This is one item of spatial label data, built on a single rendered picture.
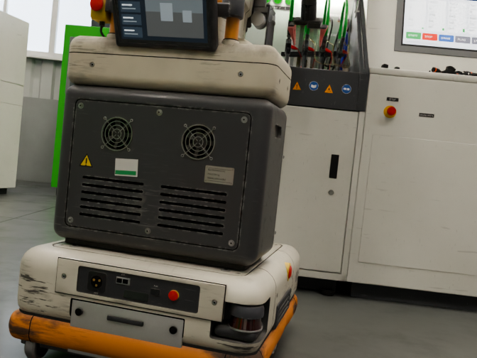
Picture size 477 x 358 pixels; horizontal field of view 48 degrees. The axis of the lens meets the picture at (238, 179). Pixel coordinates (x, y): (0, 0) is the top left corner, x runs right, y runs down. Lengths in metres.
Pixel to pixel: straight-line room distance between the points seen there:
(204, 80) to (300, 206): 1.12
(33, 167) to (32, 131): 0.44
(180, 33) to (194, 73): 0.10
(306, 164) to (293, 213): 0.22
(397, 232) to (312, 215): 0.36
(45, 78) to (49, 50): 0.34
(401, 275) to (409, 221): 0.23
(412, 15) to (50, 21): 5.06
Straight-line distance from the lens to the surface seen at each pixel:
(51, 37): 6.90
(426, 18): 2.73
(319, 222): 2.29
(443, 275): 2.42
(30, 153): 6.85
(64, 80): 5.36
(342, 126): 2.29
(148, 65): 1.32
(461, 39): 2.72
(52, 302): 1.37
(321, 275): 2.33
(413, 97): 2.35
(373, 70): 2.33
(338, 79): 2.30
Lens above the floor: 0.55
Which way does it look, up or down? 2 degrees down
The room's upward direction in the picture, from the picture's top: 6 degrees clockwise
